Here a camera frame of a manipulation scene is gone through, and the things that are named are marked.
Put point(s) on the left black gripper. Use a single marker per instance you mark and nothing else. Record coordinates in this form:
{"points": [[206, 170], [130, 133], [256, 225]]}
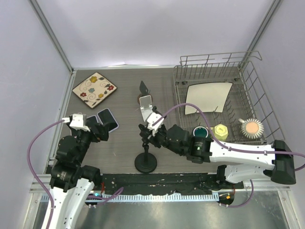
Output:
{"points": [[103, 130]]}

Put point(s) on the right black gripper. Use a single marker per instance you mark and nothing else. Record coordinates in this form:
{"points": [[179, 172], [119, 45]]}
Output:
{"points": [[153, 139]]}

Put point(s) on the purple-cased phone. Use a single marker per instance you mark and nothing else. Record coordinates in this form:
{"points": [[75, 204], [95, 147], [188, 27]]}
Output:
{"points": [[106, 118], [92, 119]]}

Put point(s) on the tall black phone stand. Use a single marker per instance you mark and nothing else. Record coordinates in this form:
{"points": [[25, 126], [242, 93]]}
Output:
{"points": [[145, 162]]}

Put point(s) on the white folding phone stand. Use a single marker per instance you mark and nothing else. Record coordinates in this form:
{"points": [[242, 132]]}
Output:
{"points": [[146, 106]]}

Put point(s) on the wooden-base grey phone stand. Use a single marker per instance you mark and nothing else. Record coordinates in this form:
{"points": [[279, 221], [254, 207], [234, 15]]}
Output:
{"points": [[144, 91]]}

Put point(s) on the black round-base stand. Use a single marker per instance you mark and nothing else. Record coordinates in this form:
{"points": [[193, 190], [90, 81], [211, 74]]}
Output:
{"points": [[155, 112]]}

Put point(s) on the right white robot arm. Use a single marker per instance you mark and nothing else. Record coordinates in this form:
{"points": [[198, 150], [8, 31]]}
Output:
{"points": [[239, 162]]}

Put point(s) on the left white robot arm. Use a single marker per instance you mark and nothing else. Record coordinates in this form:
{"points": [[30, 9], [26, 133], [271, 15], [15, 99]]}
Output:
{"points": [[71, 182]]}

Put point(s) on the floral square trivet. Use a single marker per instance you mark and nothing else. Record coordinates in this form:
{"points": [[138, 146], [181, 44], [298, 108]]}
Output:
{"points": [[94, 89]]}

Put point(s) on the dark green mug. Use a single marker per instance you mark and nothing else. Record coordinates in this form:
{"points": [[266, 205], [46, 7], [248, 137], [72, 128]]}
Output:
{"points": [[201, 132]]}

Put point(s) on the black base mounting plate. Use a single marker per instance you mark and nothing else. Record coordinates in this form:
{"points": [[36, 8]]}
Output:
{"points": [[163, 183]]}

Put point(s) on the yellow-green mug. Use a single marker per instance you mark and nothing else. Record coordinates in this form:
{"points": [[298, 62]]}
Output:
{"points": [[220, 132]]}

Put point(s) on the white square plate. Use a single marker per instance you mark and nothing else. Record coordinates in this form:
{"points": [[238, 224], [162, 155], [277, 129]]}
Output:
{"points": [[209, 97]]}

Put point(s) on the ribbed cup with peach inside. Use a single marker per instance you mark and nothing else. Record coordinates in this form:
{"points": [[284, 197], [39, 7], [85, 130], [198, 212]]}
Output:
{"points": [[251, 128]]}

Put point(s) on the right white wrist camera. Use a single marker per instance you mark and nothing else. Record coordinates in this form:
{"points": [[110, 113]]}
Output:
{"points": [[154, 122]]}

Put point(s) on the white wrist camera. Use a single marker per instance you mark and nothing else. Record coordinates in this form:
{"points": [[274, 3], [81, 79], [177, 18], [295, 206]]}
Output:
{"points": [[77, 122], [154, 122]]}

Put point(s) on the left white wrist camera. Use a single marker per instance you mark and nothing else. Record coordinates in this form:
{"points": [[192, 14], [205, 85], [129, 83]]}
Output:
{"points": [[77, 122]]}

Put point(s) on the white slotted cable duct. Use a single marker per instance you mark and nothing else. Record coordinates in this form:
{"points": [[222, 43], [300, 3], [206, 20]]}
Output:
{"points": [[175, 197]]}

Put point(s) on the grey wire dish rack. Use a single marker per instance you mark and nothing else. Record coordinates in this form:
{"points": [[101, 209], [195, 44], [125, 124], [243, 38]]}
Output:
{"points": [[246, 99]]}

